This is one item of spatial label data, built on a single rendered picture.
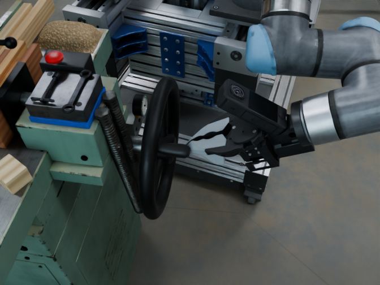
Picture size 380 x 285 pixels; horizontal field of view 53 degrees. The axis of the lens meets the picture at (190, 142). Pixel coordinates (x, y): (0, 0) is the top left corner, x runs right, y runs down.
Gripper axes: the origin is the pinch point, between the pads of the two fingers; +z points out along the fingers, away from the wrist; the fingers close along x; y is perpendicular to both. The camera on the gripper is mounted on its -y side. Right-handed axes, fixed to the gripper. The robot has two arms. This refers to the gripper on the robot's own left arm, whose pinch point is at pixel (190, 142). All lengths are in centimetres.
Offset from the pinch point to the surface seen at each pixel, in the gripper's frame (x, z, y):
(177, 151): -3.2, 0.8, -1.8
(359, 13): 201, -25, 125
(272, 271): 14, 21, 92
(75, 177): -7.9, 18.4, -6.7
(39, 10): 30.3, 32.1, -23.2
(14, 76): 2.0, 20.8, -23.6
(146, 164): -6.2, 5.1, -3.8
